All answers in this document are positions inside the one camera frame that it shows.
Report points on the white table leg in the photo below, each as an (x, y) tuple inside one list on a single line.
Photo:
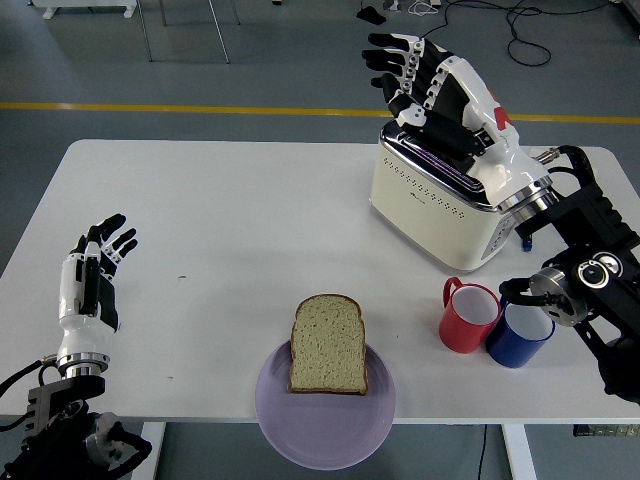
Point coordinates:
[(157, 430), (520, 455)]

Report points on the cream and chrome toaster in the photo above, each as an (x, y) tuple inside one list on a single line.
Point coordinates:
[(425, 220)]

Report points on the white furniture base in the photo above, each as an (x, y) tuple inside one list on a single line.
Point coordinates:
[(85, 5)]

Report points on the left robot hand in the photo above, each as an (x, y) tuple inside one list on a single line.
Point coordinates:
[(80, 335)]

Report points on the red enamel mug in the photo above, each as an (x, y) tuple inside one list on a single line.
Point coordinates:
[(460, 335)]

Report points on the purple plastic plate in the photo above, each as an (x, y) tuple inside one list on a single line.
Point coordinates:
[(325, 435)]

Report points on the grey metal frame legs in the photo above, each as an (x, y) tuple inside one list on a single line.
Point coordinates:
[(145, 35)]

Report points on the black floor pedal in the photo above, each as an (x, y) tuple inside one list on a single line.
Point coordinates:
[(372, 16)]

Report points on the blue enamel mug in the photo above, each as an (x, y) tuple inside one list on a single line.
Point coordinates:
[(510, 350)]

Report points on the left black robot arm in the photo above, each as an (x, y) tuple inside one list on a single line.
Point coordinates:
[(60, 395)]

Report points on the brown bread slice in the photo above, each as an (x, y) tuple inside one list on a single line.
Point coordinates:
[(327, 345)]

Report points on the black table control panel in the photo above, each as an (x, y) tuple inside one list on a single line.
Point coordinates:
[(605, 430)]

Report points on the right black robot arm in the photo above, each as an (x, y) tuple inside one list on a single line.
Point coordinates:
[(590, 225)]

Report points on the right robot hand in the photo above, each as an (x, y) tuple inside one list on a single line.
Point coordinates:
[(480, 100)]

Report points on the blue marker pen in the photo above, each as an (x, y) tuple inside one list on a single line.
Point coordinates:
[(526, 245)]

